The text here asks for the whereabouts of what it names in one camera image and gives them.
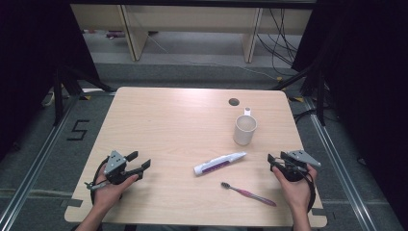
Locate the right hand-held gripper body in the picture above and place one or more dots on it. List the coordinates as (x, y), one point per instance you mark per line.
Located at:
(301, 157)

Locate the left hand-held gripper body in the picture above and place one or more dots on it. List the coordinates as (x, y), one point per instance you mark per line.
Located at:
(114, 162)

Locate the white cup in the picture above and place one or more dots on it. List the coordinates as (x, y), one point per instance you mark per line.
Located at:
(244, 133)

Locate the pink toothbrush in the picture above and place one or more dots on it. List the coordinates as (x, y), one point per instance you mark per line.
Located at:
(250, 194)

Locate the white purple toothpaste tube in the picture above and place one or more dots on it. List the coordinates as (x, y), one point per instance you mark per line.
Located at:
(218, 163)

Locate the person's left hand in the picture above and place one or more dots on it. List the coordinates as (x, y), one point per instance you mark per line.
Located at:
(107, 195)

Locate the person's right hand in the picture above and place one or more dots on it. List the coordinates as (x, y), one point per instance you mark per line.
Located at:
(298, 192)

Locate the black metal stand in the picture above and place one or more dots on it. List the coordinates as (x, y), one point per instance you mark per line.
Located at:
(320, 96)
(58, 96)

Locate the black round table grommet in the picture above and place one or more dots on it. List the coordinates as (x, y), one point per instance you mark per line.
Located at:
(234, 102)

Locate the black curtain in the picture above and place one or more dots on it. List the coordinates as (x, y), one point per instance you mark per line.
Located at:
(32, 64)
(369, 80)

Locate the metal floor rail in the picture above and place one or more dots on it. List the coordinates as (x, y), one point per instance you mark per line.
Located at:
(35, 166)
(340, 166)

